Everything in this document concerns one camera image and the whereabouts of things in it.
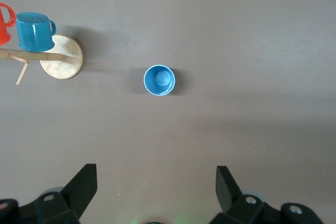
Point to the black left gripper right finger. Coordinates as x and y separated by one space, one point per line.
228 190

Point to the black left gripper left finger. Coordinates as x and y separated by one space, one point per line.
78 187

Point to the light blue plastic cup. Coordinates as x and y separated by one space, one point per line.
159 80

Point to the wooden mug tree stand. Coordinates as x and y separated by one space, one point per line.
63 57

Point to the teal enamel mug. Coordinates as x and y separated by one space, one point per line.
34 32

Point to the orange enamel mug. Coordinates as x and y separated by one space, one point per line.
3 24

